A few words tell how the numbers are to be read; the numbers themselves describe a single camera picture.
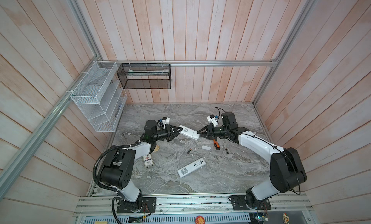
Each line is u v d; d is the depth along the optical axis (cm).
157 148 94
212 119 81
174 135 78
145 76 104
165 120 84
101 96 72
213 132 75
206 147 95
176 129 82
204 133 77
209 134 74
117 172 46
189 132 82
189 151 93
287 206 74
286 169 44
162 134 76
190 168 84
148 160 88
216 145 93
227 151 93
